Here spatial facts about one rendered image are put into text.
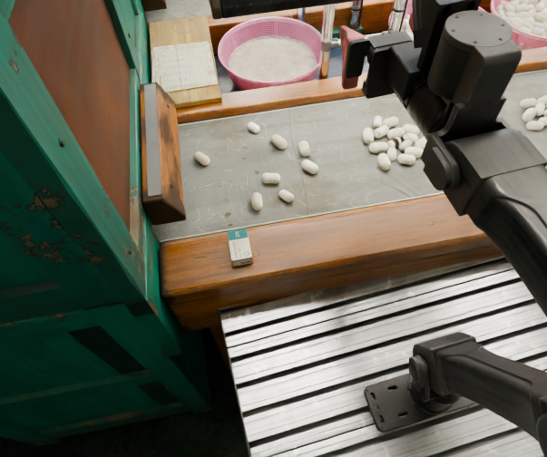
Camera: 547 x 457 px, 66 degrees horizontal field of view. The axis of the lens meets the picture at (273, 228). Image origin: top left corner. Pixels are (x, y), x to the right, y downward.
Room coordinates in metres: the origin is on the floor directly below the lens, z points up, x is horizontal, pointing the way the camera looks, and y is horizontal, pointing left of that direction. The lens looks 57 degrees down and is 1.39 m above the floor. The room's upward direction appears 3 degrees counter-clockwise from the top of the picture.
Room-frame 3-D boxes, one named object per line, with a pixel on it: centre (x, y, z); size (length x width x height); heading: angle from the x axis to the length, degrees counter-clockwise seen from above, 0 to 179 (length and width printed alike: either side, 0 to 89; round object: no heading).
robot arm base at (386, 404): (0.14, -0.24, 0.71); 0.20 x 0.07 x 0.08; 103
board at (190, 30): (0.90, 0.20, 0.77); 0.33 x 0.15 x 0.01; 8
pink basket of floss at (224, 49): (0.93, -0.02, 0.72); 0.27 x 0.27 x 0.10
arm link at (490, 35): (0.31, -0.19, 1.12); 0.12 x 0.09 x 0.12; 13
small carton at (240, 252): (0.37, 0.06, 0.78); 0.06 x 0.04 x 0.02; 8
